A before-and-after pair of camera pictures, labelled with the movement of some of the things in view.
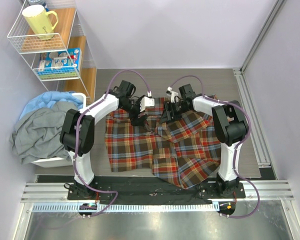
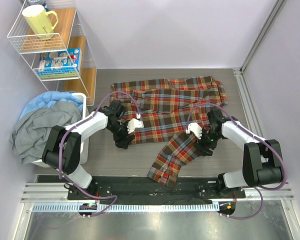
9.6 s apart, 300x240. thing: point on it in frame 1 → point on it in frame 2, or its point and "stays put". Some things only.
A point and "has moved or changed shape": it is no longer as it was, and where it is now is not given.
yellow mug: (37, 17) stays put
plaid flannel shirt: (182, 150) has moved or changed shape
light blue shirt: (46, 98) stays put
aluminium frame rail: (268, 191) stays put
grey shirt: (37, 132) stays put
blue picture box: (60, 64) stays put
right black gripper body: (179, 108) → (208, 139)
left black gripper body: (131, 105) → (119, 132)
